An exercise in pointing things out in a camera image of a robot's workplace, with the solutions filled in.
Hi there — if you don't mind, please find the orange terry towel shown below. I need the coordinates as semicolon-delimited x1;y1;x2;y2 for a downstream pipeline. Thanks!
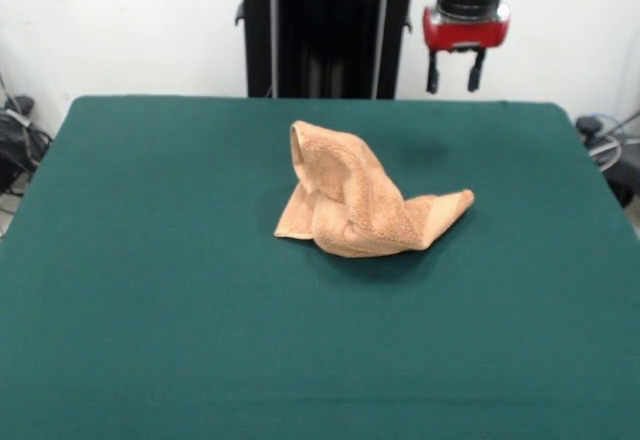
273;119;475;259

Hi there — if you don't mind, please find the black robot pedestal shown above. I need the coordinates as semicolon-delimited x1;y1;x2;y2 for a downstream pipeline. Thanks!
233;0;436;100

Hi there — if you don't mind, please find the dark green table cloth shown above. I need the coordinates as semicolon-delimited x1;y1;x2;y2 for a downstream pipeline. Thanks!
0;94;640;440

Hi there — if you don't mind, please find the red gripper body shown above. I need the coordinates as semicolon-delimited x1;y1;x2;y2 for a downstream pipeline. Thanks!
422;4;511;55

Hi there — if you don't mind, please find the black equipment stand with cables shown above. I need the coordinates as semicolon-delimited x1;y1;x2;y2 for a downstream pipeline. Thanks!
0;94;54;196
574;109;640;209

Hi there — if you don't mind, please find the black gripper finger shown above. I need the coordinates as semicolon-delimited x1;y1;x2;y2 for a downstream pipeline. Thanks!
426;50;441;95
467;49;486;93

